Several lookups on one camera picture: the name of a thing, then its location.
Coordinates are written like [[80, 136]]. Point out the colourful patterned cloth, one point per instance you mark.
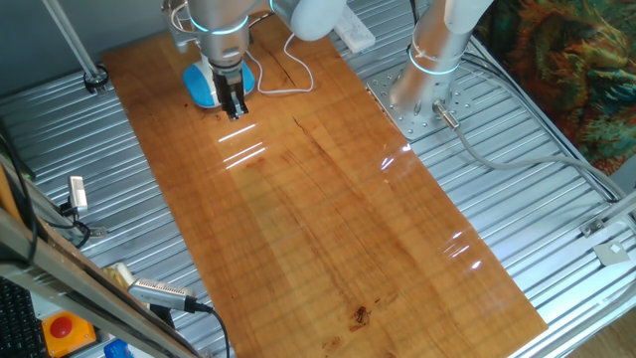
[[571, 64]]

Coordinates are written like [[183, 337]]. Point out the silver camera stand pole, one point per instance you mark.
[[74, 45]]

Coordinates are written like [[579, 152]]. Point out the orange emergency stop box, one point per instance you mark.
[[69, 335]]

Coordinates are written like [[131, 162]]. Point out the blue tissue packet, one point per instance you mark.
[[116, 350]]

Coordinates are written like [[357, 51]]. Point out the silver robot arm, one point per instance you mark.
[[427, 59]]

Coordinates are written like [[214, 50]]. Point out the yellow packet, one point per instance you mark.
[[116, 278]]

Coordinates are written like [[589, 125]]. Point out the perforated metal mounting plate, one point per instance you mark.
[[407, 117]]

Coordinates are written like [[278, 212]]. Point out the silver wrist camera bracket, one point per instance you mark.
[[179, 42]]

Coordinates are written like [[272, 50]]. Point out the white and blue desk lamp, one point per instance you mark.
[[199, 87]]

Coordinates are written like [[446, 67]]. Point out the black keyboard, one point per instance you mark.
[[20, 323]]

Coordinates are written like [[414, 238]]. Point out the small silver camera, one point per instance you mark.
[[78, 194]]

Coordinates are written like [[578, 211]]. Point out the white power strip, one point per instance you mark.
[[355, 30]]

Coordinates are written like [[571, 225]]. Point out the aluminium frame bar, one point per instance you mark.
[[74, 283], [621, 206]]

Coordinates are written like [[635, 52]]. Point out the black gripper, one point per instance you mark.
[[228, 72]]

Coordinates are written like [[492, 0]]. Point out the glossy wood-grain table mat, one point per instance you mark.
[[323, 224]]

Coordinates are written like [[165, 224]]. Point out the white metal plate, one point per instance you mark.
[[603, 256]]

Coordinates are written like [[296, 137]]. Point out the metal corner bracket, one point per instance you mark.
[[591, 227], [98, 231]]

